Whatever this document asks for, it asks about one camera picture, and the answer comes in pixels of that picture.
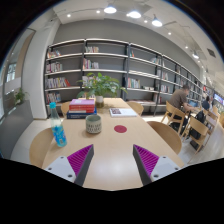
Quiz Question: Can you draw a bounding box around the small plant by window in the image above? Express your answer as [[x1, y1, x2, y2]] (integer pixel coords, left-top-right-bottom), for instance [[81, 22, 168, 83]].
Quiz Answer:
[[14, 88, 29, 105]]

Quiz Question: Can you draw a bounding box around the seated man brown shirt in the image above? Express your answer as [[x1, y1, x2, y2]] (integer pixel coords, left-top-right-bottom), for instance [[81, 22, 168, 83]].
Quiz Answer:
[[168, 84, 196, 133]]

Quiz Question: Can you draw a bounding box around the blue plastic water bottle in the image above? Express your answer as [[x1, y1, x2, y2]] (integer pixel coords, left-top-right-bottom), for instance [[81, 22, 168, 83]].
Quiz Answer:
[[50, 102, 67, 147]]

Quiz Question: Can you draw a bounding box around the wooden chair far left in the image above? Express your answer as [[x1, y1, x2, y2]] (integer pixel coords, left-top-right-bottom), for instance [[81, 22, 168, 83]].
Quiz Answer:
[[61, 101, 71, 118]]

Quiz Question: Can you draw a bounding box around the seated person in background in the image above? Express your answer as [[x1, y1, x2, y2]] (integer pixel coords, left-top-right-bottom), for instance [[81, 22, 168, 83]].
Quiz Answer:
[[202, 96, 210, 110]]

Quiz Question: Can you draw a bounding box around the wooden chair near right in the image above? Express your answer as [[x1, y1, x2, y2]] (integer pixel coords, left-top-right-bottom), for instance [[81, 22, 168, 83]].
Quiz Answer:
[[148, 121, 182, 154]]

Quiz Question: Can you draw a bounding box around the wooden chair with bag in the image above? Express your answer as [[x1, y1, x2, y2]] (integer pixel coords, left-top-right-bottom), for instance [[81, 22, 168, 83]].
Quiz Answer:
[[182, 117, 208, 153]]

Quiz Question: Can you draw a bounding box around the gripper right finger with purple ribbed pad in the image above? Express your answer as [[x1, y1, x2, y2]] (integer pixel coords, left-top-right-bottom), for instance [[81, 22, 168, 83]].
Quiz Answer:
[[133, 144, 180, 185]]

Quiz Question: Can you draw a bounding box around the dark blue bottom book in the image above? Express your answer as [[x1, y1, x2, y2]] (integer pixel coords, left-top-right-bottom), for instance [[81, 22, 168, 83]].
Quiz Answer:
[[66, 108, 97, 119]]

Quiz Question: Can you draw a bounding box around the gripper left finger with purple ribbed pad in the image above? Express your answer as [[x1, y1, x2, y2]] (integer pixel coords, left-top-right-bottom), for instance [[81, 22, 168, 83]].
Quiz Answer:
[[45, 144, 94, 186]]

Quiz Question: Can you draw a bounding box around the green potted plant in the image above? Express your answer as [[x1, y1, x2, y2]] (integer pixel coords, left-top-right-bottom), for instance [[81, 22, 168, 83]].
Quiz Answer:
[[77, 72, 127, 108]]

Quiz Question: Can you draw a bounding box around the grey wall bookshelf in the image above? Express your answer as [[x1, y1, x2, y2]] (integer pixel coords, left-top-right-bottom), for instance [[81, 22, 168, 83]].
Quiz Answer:
[[44, 38, 202, 114]]

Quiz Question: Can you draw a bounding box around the pink top book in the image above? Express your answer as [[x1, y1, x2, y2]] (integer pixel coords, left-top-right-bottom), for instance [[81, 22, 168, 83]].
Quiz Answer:
[[70, 99, 95, 106]]

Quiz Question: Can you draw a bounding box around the red middle book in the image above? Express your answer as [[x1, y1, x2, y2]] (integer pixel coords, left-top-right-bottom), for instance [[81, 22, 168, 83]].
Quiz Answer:
[[69, 105, 95, 113]]

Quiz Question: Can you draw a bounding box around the red round coaster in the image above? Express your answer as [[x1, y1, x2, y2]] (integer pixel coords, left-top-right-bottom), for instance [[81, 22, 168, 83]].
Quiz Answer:
[[114, 125, 127, 133]]

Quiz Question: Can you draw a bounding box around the patterned ceramic cup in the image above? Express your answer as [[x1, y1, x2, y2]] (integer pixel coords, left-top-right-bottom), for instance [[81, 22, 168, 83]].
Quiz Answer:
[[86, 115, 102, 134]]

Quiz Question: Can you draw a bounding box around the wooden chair near left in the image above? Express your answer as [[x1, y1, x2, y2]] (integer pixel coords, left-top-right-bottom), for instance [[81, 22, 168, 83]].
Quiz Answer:
[[29, 128, 53, 168]]

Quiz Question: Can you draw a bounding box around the open magazine on table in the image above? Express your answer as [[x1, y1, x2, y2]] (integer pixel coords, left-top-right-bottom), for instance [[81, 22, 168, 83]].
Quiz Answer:
[[109, 108, 137, 117]]

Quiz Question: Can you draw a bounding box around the wooden chair under man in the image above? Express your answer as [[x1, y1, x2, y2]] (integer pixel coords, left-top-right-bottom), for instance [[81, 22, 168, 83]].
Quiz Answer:
[[162, 102, 185, 132]]

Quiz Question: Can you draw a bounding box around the wooden chair far right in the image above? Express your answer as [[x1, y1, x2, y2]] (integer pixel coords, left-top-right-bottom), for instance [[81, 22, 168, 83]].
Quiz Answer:
[[127, 101, 144, 116]]

